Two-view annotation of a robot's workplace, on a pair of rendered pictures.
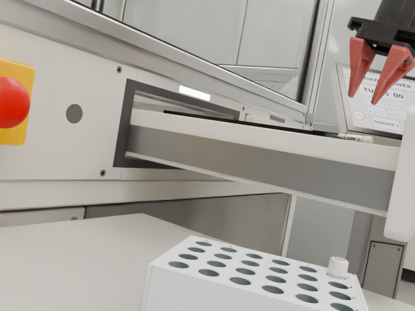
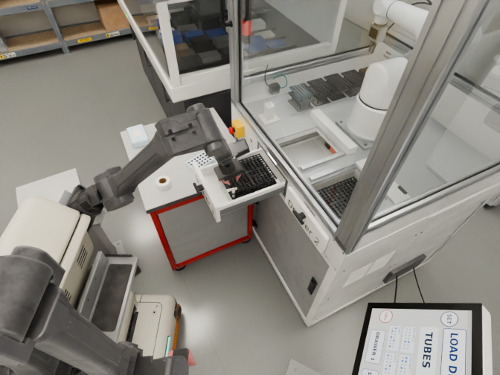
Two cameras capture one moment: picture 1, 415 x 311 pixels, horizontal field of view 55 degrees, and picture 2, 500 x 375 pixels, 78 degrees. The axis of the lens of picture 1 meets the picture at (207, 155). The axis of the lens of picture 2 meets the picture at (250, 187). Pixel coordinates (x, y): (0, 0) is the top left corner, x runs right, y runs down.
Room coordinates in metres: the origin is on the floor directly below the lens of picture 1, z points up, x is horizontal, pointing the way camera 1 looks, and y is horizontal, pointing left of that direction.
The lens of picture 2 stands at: (1.04, -0.90, 1.93)
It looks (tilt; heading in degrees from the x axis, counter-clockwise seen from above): 50 degrees down; 120
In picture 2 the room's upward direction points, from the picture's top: 1 degrees clockwise
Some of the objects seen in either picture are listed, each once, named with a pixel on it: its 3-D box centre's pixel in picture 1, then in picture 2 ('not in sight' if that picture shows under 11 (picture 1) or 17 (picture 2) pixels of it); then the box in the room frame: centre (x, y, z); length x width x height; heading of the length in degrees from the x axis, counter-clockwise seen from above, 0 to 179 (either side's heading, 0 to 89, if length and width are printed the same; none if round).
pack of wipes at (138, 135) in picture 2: not in sight; (138, 135); (-0.17, -0.06, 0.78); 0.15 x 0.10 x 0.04; 148
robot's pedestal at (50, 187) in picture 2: not in sight; (82, 237); (-0.24, -0.59, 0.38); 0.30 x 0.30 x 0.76; 60
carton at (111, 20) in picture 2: not in sight; (115, 13); (-2.70, 1.98, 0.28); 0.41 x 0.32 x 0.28; 60
